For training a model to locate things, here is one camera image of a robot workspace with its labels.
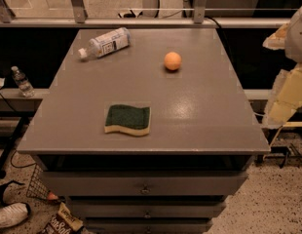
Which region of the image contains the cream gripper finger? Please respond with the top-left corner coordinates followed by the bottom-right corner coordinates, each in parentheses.
top-left (262, 23), bottom-right (288, 50)
top-left (262, 63), bottom-right (302, 127)

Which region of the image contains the orange fruit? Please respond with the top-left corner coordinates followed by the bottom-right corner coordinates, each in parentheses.
top-left (164, 52), bottom-right (182, 71)

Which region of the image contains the green and yellow sponge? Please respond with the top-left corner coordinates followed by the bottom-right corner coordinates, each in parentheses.
top-left (104, 104), bottom-right (151, 137)

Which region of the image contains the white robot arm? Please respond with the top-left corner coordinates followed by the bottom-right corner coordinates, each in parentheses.
top-left (262, 6), bottom-right (302, 129)

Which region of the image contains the grey drawer cabinet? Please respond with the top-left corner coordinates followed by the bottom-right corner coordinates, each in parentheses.
top-left (19, 29), bottom-right (269, 234)

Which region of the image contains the lying plastic bottle white label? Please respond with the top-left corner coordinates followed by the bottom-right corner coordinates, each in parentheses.
top-left (78, 27), bottom-right (131, 59)

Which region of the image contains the small upright water bottle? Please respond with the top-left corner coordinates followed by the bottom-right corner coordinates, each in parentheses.
top-left (11, 66), bottom-right (35, 98)

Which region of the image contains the snack bag on floor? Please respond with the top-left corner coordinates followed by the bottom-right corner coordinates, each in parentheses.
top-left (37, 203), bottom-right (83, 234)

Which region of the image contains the white shoe on floor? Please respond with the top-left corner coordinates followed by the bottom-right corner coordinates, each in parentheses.
top-left (0, 203), bottom-right (31, 229)

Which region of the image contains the yellow robot base frame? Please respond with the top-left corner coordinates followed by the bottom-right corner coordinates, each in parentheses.
top-left (263, 121), bottom-right (302, 167)

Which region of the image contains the metal railing frame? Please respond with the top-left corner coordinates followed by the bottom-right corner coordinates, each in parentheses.
top-left (0, 0), bottom-right (302, 28)

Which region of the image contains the wire mesh basket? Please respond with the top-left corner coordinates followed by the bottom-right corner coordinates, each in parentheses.
top-left (26, 165), bottom-right (50, 200)

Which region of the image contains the black stand with cable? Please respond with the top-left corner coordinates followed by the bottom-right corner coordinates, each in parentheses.
top-left (0, 116), bottom-right (29, 178)

